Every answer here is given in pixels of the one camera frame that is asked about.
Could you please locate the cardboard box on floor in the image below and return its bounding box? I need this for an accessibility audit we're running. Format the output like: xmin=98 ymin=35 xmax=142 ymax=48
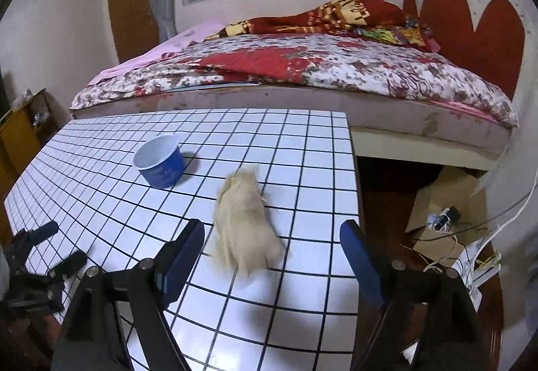
xmin=406 ymin=166 xmax=488 ymax=267

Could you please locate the wooden side cabinet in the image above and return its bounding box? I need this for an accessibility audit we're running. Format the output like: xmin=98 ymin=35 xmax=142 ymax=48
xmin=1 ymin=89 xmax=59 ymax=242

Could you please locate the bed with floral mattress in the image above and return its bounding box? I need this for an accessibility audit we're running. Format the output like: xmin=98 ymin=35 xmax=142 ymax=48
xmin=70 ymin=34 xmax=519 ymax=168

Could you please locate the beige tissue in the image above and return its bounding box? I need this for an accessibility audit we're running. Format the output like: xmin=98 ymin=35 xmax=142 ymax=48
xmin=214 ymin=167 xmax=284 ymax=276

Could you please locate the white checkered tablecloth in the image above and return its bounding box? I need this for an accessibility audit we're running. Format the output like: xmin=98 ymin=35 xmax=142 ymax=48
xmin=5 ymin=108 xmax=359 ymax=370

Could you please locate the blue paper bowl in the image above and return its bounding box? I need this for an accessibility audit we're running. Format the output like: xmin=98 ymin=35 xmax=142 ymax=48
xmin=133 ymin=134 xmax=185 ymax=189

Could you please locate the white router with antennas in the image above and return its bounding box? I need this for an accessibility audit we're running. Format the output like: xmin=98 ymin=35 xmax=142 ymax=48
xmin=451 ymin=238 xmax=502 ymax=311

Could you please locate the pink sheet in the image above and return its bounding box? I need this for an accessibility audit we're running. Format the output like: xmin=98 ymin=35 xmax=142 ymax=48
xmin=87 ymin=20 xmax=225 ymax=86

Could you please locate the red heart headboard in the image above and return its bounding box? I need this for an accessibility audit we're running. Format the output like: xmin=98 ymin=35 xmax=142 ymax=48
xmin=403 ymin=0 xmax=525 ymax=98

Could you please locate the red patterned blanket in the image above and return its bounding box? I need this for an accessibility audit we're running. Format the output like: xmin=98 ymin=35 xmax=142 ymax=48
xmin=206 ymin=0 xmax=440 ymax=53

